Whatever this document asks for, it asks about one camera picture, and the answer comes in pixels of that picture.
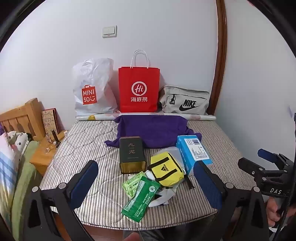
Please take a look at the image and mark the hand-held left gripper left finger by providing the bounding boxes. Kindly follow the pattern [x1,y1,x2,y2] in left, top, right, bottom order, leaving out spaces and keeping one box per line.
[23,160,99,241]

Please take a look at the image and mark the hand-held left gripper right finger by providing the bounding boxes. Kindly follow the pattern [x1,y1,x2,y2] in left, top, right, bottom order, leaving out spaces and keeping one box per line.
[193,160,270,241]

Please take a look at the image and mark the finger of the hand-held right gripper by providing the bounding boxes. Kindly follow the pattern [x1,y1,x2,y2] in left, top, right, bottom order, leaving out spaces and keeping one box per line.
[238,158,285,183]
[258,148,295,171]

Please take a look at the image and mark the white glove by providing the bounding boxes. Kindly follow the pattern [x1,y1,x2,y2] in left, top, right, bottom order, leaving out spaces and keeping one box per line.
[148,183,178,207]

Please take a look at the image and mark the yellow zip pouch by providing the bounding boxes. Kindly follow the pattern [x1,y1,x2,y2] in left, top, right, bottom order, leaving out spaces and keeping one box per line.
[148,152,185,187]

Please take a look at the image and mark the translucent white plastic pouch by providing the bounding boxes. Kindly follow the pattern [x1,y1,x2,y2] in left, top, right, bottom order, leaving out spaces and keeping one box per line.
[151,146,185,172]

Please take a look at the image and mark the light green tissue pack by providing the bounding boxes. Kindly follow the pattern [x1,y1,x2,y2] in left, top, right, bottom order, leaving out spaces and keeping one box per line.
[122,171,145,198]

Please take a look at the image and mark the dark green wipe packet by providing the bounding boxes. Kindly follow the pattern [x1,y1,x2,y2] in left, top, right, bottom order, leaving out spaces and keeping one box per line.
[121,176,161,223]

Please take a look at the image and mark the person's right hand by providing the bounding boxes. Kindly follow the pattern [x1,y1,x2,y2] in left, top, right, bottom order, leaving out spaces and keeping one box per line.
[266,198,287,229]

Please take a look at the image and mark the blue tissue pack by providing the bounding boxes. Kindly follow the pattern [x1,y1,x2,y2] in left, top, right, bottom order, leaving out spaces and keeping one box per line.
[176,135,213,176]

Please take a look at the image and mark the striped bed mattress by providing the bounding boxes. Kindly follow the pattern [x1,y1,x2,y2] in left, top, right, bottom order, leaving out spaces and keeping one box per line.
[39,117,257,230]

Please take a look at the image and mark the wooden nightstand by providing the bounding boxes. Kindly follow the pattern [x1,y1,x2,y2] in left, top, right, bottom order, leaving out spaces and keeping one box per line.
[30,130,67,176]

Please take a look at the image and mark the clear glass bottle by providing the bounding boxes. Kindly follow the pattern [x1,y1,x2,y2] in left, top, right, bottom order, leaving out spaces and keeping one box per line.
[43,136,56,154]

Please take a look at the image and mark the dark green tin box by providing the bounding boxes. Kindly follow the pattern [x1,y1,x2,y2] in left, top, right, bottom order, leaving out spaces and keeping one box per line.
[119,136,148,175]

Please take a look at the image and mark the green bed sheet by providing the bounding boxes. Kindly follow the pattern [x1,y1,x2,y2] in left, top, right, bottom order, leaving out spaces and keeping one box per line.
[10,141,41,234]

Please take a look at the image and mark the rolled printed paper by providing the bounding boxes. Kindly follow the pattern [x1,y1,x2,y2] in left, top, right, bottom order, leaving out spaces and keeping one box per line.
[76,113,216,121]

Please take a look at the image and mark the patterned brown book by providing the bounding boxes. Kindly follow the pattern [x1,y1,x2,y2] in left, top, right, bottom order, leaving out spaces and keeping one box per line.
[42,108,59,137]

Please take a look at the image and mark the purple towel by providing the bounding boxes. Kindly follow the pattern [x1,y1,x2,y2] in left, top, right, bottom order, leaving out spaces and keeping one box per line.
[105,115,202,149]

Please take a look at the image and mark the pastel striped blanket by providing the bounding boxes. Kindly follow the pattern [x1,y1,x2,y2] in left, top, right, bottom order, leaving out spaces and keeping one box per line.
[0,133,20,209]

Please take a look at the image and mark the white spotted plush toy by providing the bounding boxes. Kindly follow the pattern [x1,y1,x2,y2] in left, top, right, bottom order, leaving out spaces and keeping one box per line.
[6,131,29,153]

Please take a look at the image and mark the grey waist bag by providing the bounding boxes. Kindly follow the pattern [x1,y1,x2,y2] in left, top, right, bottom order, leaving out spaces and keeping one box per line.
[158,85,210,115]

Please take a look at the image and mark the wooden bed headboard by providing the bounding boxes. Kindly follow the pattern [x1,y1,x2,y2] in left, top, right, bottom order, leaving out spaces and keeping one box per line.
[0,98,45,141]

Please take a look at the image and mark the white plastic shopping bag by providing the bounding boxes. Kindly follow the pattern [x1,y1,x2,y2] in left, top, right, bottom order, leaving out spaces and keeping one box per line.
[73,58,118,116]

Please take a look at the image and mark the red paper shopping bag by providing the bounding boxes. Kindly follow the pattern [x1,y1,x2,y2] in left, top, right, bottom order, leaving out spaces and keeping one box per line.
[118,49,160,113]

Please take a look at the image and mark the brown wooden door frame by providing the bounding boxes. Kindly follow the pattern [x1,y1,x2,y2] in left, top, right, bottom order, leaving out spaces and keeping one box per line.
[208,0,228,115]

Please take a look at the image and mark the white wall light switch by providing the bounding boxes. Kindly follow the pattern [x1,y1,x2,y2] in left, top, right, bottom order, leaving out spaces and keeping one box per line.
[102,25,117,38]

